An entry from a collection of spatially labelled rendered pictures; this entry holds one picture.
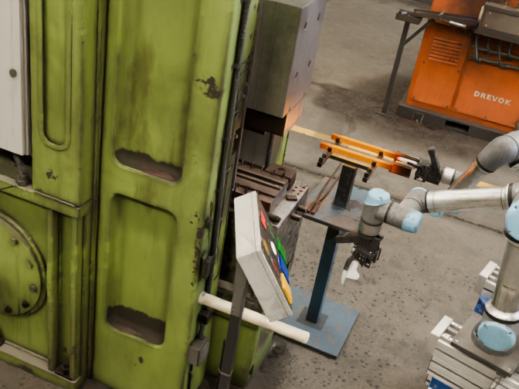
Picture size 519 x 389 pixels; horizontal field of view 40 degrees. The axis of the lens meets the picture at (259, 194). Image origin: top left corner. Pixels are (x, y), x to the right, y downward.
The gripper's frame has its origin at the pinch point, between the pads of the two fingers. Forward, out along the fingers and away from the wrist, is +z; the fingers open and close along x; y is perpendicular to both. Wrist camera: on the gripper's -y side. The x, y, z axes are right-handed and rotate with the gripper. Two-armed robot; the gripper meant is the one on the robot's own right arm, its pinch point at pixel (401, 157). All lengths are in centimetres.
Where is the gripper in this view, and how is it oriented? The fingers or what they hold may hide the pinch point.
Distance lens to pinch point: 328.6
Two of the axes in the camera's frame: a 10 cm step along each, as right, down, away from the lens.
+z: -9.1, -3.2, 2.6
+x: 3.9, -4.3, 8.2
